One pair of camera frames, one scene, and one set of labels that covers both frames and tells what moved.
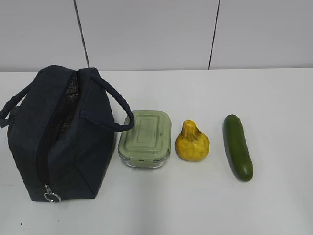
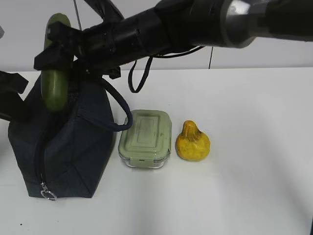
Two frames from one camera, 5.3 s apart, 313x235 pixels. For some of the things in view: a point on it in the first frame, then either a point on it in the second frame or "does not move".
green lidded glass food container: (147, 144) does not move
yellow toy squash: (191, 144) does not move
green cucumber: (236, 148) → (55, 82)
